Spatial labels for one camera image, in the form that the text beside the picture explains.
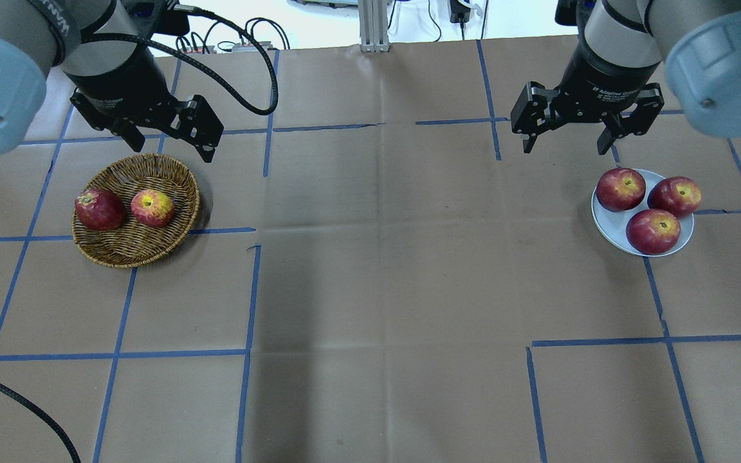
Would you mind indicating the light blue plate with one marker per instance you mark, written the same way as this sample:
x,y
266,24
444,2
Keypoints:
x,y
612,225

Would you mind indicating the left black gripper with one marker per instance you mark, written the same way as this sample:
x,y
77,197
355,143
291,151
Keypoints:
x,y
115,78

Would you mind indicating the yellow red apple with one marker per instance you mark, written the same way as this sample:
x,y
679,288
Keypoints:
x,y
153,208

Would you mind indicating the red apple plate far right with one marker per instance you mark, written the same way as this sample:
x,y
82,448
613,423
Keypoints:
x,y
677,195

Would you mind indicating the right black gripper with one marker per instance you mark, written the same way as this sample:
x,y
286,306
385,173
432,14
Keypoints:
x,y
610,80

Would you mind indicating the aluminium frame post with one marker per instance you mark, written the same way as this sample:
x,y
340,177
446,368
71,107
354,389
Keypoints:
x,y
373,18

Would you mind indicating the red apple plate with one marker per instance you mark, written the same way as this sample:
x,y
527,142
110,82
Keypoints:
x,y
677,195
653,231
620,189

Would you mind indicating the red apple plate near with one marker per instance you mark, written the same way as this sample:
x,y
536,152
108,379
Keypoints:
x,y
653,231

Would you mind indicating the dark red apple in basket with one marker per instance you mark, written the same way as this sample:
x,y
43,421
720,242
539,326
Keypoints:
x,y
100,210

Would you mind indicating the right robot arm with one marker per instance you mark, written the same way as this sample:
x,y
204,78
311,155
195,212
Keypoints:
x,y
620,45

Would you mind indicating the red apple plate far left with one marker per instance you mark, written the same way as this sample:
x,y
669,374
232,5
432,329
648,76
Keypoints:
x,y
620,189

